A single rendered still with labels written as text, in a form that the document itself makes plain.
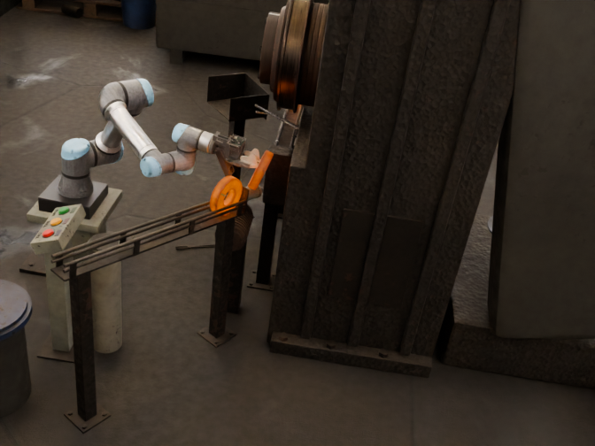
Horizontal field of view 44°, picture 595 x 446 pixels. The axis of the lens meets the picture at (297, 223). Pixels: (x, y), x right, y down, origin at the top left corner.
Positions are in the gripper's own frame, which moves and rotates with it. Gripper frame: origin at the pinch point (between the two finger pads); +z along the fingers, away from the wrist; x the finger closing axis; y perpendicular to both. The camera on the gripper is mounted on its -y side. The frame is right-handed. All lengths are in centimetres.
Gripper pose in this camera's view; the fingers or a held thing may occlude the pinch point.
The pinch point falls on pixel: (261, 165)
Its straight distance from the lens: 275.4
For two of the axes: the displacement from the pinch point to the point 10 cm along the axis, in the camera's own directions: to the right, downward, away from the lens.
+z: 9.3, 3.3, -1.3
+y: 1.9, -7.6, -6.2
